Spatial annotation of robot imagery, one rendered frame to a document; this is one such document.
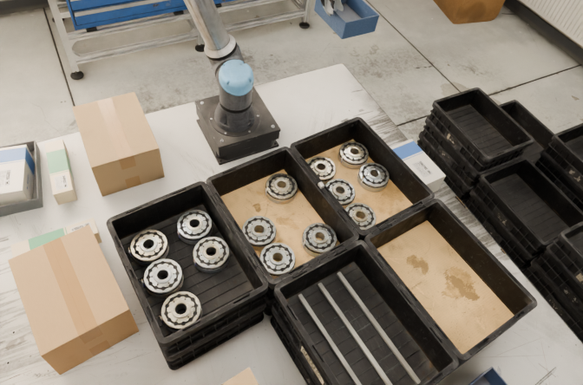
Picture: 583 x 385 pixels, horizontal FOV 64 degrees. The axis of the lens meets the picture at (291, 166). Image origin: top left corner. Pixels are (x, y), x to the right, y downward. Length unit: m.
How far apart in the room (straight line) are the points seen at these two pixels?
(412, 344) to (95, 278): 0.87
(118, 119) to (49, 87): 1.60
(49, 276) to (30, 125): 1.77
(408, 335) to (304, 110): 1.02
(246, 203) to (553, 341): 1.03
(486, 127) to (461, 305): 1.25
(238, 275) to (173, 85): 1.98
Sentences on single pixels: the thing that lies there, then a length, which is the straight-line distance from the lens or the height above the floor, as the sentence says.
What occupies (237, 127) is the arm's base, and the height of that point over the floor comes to 0.83.
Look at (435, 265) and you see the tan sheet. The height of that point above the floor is 0.83.
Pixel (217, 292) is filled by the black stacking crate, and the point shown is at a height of 0.83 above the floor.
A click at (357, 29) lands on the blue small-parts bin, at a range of 1.77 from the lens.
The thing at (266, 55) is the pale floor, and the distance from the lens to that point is 3.39.
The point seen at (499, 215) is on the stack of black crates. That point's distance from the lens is 2.29.
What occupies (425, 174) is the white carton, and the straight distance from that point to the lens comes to 1.75.
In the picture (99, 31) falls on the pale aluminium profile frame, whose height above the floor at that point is 0.30.
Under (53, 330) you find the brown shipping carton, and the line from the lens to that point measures 1.36.
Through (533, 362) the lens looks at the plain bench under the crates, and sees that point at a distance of 1.65.
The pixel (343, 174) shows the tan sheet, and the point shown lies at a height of 0.83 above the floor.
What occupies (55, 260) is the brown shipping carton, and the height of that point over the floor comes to 0.86.
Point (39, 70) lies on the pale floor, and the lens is 3.45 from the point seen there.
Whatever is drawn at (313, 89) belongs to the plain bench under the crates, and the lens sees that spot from 2.08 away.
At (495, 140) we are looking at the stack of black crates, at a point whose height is 0.49.
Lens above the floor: 2.06
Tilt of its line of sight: 50 degrees down
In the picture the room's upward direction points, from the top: 8 degrees clockwise
